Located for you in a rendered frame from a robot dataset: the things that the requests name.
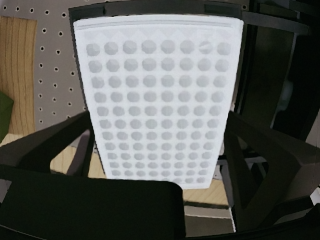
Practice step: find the white multi-well plate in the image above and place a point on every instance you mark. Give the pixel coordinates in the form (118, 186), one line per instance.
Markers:
(152, 129)

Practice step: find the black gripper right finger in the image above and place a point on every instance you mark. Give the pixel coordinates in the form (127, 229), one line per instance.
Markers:
(294, 169)

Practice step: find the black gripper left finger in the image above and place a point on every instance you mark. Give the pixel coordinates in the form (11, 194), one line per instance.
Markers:
(35, 151)

